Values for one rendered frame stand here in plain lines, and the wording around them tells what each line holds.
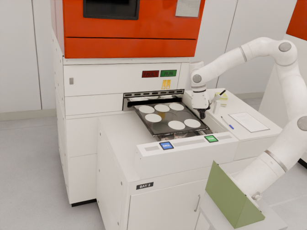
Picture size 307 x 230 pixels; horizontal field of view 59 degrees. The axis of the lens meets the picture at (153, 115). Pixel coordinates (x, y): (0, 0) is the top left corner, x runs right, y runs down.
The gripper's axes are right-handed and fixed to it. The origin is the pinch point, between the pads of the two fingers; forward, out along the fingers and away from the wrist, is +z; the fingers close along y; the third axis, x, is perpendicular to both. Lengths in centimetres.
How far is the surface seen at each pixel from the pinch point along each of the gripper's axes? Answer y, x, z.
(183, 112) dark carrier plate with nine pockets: -17.9, 8.9, 1.6
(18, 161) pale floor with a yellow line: -173, -35, 40
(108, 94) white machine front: -53, -20, -19
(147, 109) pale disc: -35.0, -6.5, -4.7
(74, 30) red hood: -45, -40, -59
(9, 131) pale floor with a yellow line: -220, -13, 23
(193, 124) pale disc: -6.3, -0.5, 5.9
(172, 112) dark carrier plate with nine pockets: -22.4, 1.6, -0.1
